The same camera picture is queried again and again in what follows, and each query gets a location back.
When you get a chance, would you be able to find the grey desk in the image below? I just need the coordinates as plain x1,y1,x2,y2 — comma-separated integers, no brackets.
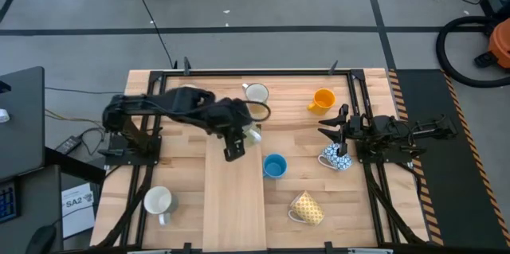
0,164,64,254

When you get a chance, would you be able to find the black desk leg beam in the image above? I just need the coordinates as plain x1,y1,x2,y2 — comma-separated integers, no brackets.
44,146,107,186

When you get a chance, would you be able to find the black desk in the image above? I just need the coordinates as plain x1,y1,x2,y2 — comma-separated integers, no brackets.
0,65,45,182

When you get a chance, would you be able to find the yellow dotted mug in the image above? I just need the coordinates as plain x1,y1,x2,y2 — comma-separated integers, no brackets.
287,190,326,227

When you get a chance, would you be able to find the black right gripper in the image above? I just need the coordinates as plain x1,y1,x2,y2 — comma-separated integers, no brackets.
317,104,375,157

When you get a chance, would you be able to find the blue white patterned mug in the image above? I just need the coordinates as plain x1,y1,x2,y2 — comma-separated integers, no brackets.
317,142,354,172

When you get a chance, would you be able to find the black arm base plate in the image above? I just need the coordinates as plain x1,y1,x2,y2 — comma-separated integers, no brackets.
354,132,414,164
104,133,163,166

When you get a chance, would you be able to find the black power adapter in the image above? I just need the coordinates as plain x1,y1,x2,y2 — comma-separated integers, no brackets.
54,135,84,155

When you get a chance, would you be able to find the white mug with gold rim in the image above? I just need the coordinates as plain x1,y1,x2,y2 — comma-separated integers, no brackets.
241,82,271,122

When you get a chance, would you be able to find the black computer mouse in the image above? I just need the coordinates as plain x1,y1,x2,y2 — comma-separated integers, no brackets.
25,225,57,254

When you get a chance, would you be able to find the blue faceted mug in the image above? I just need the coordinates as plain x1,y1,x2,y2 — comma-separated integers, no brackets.
261,153,288,179

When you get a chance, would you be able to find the long black floor cable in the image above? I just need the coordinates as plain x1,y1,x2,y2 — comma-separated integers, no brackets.
127,0,179,68

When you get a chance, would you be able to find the orange-yellow faceted mug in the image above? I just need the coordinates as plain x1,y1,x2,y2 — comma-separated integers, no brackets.
306,88,338,117

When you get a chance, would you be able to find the black keyboard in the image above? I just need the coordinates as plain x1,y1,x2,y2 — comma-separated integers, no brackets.
0,180,20,224

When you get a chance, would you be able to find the olive green mug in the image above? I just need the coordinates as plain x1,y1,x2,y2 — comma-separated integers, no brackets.
242,123,264,149

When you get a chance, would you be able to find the orange vacuum with hose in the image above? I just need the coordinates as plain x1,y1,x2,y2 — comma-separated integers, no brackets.
435,15,510,88

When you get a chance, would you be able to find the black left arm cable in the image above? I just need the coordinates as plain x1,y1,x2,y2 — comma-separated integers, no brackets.
238,100,273,123

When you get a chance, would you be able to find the thin black cable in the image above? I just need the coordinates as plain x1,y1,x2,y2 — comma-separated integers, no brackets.
44,86,120,96

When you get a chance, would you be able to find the yellow cable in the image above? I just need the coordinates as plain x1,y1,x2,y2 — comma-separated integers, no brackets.
44,108,105,124

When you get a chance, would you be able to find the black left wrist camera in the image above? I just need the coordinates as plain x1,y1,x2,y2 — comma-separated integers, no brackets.
222,134,247,163

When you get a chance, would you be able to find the black hazard-striped floor mat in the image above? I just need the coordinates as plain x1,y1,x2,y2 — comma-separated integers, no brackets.
388,68,510,250

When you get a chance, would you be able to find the orange shop vacuum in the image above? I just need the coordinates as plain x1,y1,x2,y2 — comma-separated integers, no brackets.
473,18,510,70

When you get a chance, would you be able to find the printed white paper sheet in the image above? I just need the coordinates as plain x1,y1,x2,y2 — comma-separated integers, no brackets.
61,182,96,240

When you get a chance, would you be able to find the black aluminium table frame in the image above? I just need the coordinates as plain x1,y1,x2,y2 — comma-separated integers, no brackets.
93,57,430,254

